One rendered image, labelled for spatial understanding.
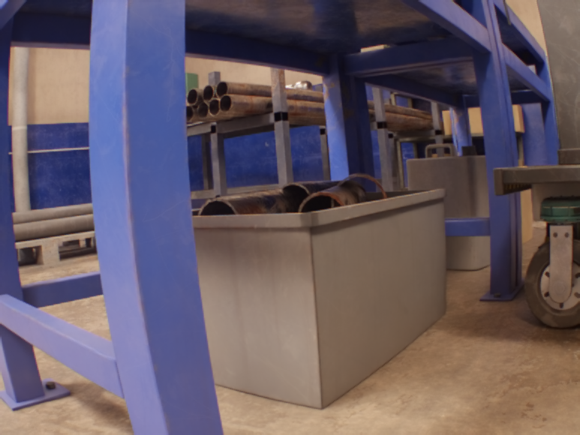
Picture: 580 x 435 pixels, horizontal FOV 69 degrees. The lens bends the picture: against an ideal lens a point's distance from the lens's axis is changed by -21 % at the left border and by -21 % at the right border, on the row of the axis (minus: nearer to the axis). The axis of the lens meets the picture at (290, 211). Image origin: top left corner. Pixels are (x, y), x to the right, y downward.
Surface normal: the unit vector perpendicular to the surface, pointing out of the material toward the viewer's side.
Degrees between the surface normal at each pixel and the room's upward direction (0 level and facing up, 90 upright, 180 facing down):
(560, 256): 90
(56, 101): 90
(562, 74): 90
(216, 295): 90
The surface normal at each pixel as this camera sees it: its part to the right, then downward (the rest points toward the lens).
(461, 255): -0.78, 0.10
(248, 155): -0.63, 0.10
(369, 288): 0.80, -0.03
